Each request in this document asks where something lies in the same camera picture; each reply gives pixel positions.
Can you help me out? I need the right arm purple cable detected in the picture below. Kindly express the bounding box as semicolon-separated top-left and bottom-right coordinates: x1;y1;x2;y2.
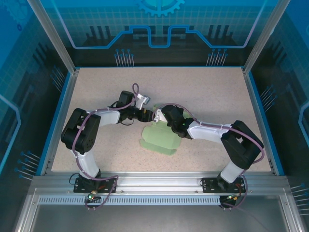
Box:
152;103;266;210

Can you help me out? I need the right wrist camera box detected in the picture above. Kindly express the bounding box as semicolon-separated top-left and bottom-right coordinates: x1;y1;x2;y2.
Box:
153;108;169;123

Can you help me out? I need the blue printed side wall panel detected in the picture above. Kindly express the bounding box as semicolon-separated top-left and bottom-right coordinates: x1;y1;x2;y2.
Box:
248;0;309;232
0;0;73;232

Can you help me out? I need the aluminium frame post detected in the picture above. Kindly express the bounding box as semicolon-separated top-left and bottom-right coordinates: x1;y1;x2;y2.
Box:
26;0;80;74
242;0;292;74

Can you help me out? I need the pale green paper box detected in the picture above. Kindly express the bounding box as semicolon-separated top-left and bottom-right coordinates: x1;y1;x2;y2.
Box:
139;103;193;157

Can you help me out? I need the aluminium mounting rail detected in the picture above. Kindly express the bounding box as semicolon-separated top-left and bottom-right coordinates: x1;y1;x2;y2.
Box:
31;173;289;194

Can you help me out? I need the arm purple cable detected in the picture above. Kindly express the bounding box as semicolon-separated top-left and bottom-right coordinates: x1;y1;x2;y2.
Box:
152;103;266;210
72;83;141;211

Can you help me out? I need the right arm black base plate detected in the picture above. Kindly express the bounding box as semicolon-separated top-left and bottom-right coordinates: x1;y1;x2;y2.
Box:
201;177;247;193

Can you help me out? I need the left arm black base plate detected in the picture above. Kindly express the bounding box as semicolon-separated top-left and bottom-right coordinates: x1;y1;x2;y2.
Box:
73;177;118;193

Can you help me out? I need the blue printed back wall panel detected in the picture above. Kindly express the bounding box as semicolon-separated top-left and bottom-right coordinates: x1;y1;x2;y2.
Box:
40;0;276;67

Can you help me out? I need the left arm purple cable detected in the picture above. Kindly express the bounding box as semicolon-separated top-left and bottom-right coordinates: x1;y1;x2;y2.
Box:
72;83;141;211

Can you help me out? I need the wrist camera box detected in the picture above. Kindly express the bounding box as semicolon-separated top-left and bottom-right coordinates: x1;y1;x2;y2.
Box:
136;94;152;108
153;108;169;123

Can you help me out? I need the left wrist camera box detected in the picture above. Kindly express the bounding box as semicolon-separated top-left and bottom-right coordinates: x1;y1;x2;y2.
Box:
136;94;152;108

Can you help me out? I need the slotted grey cable duct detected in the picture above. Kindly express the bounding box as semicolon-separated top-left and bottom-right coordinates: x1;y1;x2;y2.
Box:
37;195;226;206

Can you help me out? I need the aluminium side rail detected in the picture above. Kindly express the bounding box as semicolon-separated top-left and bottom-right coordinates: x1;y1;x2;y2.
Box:
40;69;80;176
242;67;276;174

